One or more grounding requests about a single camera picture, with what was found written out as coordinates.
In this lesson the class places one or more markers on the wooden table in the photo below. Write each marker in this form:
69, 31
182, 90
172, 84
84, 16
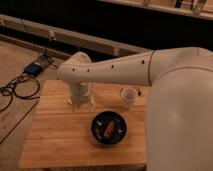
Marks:
60, 136

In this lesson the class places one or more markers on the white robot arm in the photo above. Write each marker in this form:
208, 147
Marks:
179, 110

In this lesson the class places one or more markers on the black bowl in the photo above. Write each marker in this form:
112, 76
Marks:
100, 123

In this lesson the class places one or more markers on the black power adapter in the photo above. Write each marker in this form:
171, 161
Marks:
33, 69

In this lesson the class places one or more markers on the orange carrot toy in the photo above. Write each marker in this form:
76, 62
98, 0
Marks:
109, 129

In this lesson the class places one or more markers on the long wooden beam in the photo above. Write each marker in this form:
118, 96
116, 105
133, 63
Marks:
97, 44

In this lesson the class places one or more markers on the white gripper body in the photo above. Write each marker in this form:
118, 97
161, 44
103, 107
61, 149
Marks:
80, 93

